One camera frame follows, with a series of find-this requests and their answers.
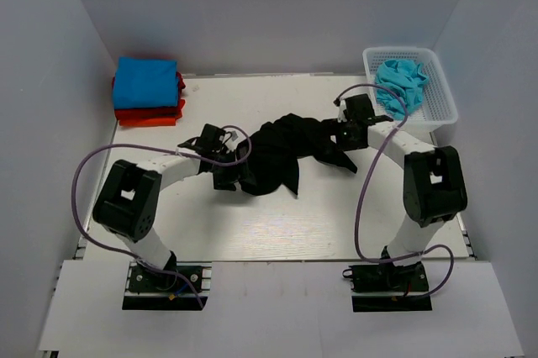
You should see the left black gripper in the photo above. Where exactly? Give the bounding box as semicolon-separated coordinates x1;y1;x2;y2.
209;146;257;191

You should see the black t shirt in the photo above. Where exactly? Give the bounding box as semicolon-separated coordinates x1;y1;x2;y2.
239;113;357;196

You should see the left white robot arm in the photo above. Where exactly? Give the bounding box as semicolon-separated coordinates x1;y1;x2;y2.
92;124;252;290

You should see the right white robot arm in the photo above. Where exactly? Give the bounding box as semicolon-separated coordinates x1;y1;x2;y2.
330;94;467;290

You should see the folded orange t shirt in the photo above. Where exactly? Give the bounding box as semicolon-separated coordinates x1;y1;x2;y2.
114;99;186;128

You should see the crumpled light blue t shirt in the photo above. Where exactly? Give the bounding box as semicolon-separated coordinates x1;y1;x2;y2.
374;59;430;120

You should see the folded red t shirt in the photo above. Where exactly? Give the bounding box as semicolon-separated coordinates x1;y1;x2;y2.
114;72;186;120

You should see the white plastic basket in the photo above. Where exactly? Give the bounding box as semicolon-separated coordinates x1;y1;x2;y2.
363;46;458;132

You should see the folded blue t shirt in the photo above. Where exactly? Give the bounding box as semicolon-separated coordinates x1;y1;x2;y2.
113;57;179;109

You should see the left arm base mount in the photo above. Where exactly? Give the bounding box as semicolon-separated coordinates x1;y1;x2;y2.
122;263;212;312

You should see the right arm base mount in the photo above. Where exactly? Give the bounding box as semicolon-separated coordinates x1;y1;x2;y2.
342;262;432;313

